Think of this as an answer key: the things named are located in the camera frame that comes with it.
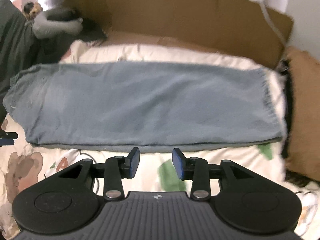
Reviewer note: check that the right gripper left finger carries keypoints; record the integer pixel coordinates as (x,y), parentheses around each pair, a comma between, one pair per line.
(116,169)

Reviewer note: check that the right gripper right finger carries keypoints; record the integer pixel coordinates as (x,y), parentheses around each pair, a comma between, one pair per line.
(194,169)

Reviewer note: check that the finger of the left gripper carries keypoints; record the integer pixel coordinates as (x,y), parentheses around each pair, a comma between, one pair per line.
(7,138)

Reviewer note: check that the light blue denim pants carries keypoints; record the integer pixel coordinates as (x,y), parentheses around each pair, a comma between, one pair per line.
(155,106)

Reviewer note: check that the cream bear print duvet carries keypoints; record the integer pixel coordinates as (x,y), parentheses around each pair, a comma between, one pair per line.
(23,165)

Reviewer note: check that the dark grey blanket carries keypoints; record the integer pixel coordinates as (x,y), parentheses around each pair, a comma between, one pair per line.
(20,49)

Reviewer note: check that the brown folded garment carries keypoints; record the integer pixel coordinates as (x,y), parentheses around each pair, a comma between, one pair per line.
(304,135)

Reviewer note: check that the small doll head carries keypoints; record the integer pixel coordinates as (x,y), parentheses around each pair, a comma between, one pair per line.
(31,10)

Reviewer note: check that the black garment under brown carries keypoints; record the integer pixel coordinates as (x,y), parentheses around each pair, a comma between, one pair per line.
(291,177)

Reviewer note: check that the brown cardboard sheet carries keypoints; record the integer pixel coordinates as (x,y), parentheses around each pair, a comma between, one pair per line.
(235,27)

